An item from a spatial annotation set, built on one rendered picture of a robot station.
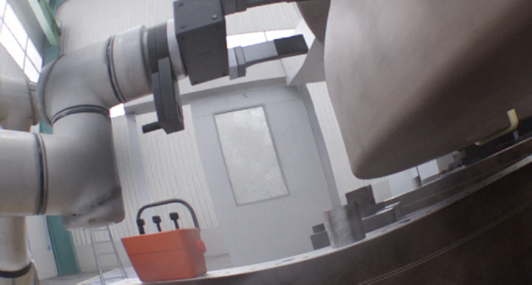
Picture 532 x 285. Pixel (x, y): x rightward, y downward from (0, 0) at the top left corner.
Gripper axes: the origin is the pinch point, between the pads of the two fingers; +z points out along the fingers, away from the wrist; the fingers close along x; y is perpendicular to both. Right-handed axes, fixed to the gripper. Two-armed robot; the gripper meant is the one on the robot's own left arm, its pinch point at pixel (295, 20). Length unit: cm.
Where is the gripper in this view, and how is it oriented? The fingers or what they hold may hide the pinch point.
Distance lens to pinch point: 41.0
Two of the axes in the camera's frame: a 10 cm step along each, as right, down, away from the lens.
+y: -2.7, -9.3, 2.5
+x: -0.7, 2.7, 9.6
